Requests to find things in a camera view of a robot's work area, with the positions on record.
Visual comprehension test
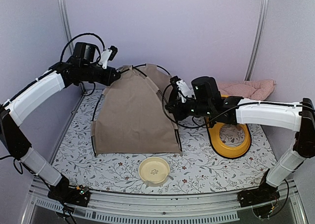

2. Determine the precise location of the black tent pole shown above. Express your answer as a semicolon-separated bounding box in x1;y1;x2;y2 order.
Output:
115;65;182;153
91;65;173;157

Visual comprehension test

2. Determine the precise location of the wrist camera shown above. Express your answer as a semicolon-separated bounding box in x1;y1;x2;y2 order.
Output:
98;45;118;69
170;76;195;103

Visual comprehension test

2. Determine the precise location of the right aluminium frame post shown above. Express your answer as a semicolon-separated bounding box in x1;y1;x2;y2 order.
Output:
244;0;269;81

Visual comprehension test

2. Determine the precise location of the left aluminium frame post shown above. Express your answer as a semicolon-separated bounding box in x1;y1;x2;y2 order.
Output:
57;0;72;41

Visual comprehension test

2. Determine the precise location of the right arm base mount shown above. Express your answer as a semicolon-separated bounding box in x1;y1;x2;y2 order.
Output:
237;188;280;219

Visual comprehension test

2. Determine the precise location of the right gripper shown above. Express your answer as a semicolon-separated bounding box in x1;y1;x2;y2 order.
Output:
167;97;213;121

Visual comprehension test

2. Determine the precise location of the front aluminium rail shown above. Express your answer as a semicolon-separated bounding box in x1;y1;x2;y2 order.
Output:
21;179;308;224

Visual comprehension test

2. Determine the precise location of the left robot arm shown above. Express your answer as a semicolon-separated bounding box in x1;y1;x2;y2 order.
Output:
0;42;121;201

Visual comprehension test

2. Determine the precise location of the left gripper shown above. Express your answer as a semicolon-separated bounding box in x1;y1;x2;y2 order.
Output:
81;63;120;85

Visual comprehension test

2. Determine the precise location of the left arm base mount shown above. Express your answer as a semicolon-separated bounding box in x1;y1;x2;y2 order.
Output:
48;185;91;207

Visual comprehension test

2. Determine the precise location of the cream paw print bowl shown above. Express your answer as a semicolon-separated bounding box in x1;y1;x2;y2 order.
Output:
138;157;170;187

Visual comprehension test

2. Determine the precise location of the yellow double bowl holder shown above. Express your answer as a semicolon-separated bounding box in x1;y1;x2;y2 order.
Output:
207;123;252;159

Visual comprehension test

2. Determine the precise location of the pink checkered cushion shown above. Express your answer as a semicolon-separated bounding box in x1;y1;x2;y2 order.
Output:
217;79;276;100

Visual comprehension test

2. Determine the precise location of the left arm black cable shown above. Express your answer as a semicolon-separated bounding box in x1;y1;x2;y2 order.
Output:
60;32;106;64

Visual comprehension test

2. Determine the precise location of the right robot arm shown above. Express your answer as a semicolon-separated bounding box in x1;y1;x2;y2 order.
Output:
162;76;315;202

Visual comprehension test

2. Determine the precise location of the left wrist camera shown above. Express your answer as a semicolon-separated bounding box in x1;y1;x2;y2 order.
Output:
98;45;118;69

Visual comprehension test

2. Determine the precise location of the beige pet tent fabric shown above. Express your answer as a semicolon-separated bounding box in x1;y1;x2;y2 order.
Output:
90;64;184;157

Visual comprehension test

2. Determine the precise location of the aluminium frame post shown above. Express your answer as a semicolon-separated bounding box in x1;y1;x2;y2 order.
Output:
244;0;269;81
57;0;72;41

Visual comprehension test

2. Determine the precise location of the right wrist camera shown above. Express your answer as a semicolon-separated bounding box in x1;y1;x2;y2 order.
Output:
170;76;195;103

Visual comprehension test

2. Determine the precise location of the floral table mat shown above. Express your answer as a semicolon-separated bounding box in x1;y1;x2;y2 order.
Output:
52;90;276;194

